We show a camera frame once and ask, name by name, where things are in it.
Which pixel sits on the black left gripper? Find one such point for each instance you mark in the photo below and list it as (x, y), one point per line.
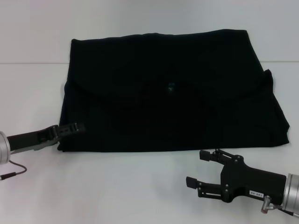
(25, 138)

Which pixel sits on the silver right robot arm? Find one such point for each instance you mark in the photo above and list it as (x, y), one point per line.
(292, 191)

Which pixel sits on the black shirt with FREE print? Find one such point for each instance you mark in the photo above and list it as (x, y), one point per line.
(172, 93)

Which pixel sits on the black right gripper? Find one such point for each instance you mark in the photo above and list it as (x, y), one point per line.
(254, 182)

